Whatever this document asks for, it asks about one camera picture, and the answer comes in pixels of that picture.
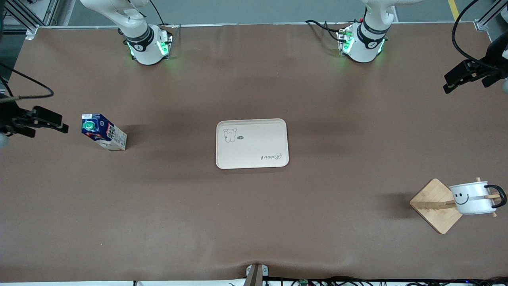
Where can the beige plastic tray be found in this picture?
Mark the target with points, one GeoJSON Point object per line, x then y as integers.
{"type": "Point", "coordinates": [254, 147]}

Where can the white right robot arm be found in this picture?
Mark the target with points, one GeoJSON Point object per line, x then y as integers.
{"type": "Point", "coordinates": [145, 51]}

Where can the metal table edge bracket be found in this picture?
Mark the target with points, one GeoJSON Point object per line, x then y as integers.
{"type": "Point", "coordinates": [257, 274]}

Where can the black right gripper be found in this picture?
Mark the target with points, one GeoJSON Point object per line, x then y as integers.
{"type": "Point", "coordinates": [9, 118]}

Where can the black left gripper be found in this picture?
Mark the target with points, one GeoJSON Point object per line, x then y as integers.
{"type": "Point", "coordinates": [490, 63]}

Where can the small green circuit board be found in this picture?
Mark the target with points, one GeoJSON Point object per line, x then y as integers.
{"type": "Point", "coordinates": [304, 282]}

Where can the aluminium frame profile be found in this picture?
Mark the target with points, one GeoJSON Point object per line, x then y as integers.
{"type": "Point", "coordinates": [29, 16]}
{"type": "Point", "coordinates": [490, 18]}

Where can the wooden cup rack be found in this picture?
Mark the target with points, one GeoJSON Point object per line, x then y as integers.
{"type": "Point", "coordinates": [434, 204]}

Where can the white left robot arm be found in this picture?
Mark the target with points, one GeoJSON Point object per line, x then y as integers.
{"type": "Point", "coordinates": [363, 49]}

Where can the blue milk carton green cap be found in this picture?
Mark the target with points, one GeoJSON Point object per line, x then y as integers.
{"type": "Point", "coordinates": [105, 133]}

